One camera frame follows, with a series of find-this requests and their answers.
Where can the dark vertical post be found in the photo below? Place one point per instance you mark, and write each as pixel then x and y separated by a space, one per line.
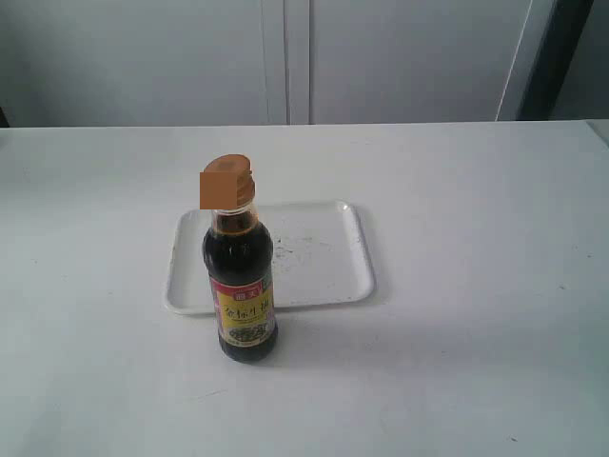
pixel 557 48

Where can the white rectangular plastic tray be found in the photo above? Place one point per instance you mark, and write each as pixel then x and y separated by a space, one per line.
pixel 320 258

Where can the dark soy sauce bottle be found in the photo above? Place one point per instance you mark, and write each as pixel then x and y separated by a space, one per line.
pixel 238 251

